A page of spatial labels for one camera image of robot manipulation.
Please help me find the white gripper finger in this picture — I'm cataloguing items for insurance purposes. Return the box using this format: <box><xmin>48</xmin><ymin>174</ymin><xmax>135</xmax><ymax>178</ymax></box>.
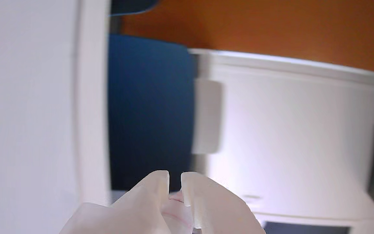
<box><xmin>180</xmin><ymin>171</ymin><xmax>266</xmax><ymax>234</ymax></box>
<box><xmin>59</xmin><ymin>170</ymin><xmax>172</xmax><ymax>234</ymax></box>

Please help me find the red whiteboard marker pen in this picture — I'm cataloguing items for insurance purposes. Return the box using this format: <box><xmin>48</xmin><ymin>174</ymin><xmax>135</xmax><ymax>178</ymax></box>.
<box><xmin>161</xmin><ymin>191</ymin><xmax>194</xmax><ymax>234</ymax></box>

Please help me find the dark blue chair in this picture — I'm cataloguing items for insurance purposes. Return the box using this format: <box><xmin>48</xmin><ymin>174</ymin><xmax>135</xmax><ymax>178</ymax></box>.
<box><xmin>110</xmin><ymin>0</ymin><xmax>160</xmax><ymax>17</ymax></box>
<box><xmin>108</xmin><ymin>34</ymin><xmax>196</xmax><ymax>192</ymax></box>

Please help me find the white cabinet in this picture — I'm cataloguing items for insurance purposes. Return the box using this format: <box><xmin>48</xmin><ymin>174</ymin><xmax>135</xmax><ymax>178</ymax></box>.
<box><xmin>187</xmin><ymin>49</ymin><xmax>374</xmax><ymax>234</ymax></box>

